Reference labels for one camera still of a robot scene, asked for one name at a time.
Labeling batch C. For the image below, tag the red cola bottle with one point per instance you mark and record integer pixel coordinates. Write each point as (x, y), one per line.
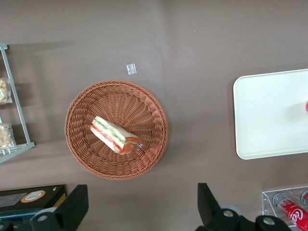
(293, 214)

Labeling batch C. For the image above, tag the round brown wicker basket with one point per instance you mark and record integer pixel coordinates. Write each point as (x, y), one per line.
(144, 108)

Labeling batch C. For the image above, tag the cream plastic tray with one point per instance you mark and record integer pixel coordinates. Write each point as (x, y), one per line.
(269, 115)

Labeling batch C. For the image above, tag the triangle sandwich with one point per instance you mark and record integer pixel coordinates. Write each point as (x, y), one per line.
(110, 134)

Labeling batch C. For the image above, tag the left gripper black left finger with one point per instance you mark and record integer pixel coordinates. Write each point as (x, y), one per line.
(72, 211)

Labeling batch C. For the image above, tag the black food warmer cabinet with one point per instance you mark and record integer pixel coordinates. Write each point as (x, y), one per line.
(31, 204)

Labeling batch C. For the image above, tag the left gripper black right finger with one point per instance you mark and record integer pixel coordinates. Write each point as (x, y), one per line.
(209, 207)

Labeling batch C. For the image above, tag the clear bag of puffed snacks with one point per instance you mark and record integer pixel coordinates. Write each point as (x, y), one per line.
(3, 91)
(5, 136)

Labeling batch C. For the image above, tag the red and white yogurt cup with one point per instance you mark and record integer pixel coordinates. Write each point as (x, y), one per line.
(307, 106)

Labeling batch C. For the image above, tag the clear acrylic bottle rack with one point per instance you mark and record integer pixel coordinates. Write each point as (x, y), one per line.
(267, 204)

